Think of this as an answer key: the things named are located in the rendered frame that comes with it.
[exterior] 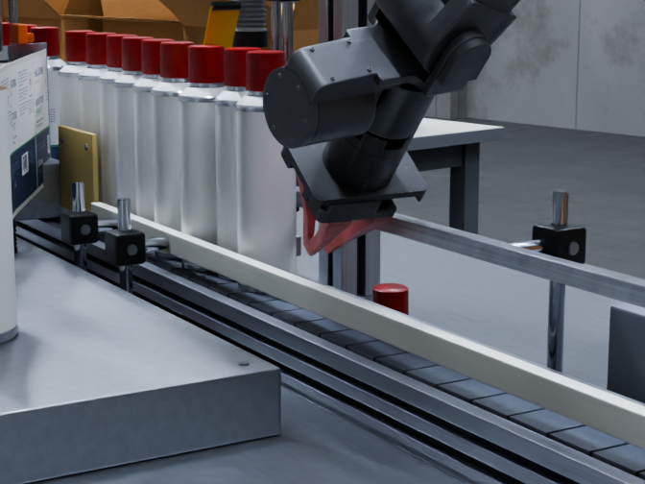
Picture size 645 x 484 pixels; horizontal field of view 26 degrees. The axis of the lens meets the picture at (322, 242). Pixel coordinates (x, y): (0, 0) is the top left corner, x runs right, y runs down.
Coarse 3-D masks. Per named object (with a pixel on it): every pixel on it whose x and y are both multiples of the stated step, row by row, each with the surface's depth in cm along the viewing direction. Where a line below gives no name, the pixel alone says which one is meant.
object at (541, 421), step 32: (224, 288) 122; (288, 320) 111; (320, 320) 111; (384, 352) 102; (448, 384) 94; (480, 384) 94; (512, 416) 87; (544, 416) 87; (576, 448) 82; (608, 448) 81; (640, 448) 81
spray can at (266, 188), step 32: (256, 64) 117; (256, 96) 117; (256, 128) 117; (256, 160) 118; (256, 192) 118; (288, 192) 119; (256, 224) 119; (288, 224) 119; (256, 256) 119; (288, 256) 120
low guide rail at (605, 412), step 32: (192, 256) 125; (224, 256) 119; (256, 288) 114; (288, 288) 110; (320, 288) 106; (352, 320) 102; (384, 320) 98; (416, 352) 95; (448, 352) 92; (480, 352) 89; (512, 384) 86; (544, 384) 84; (576, 384) 82; (576, 416) 81; (608, 416) 79; (640, 416) 77
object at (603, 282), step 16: (400, 224) 109; (416, 224) 107; (432, 224) 107; (416, 240) 107; (432, 240) 105; (448, 240) 104; (464, 240) 102; (480, 240) 101; (480, 256) 100; (496, 256) 99; (512, 256) 97; (528, 256) 96; (544, 256) 95; (528, 272) 96; (544, 272) 94; (560, 272) 93; (576, 272) 92; (592, 272) 90; (608, 272) 90; (592, 288) 90; (608, 288) 89; (624, 288) 88; (640, 288) 87; (640, 304) 87
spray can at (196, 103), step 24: (192, 48) 125; (216, 48) 125; (192, 72) 126; (216, 72) 126; (192, 96) 125; (216, 96) 125; (192, 120) 126; (192, 144) 126; (192, 168) 126; (192, 192) 127; (192, 216) 127; (216, 216) 127; (216, 240) 128; (192, 264) 128
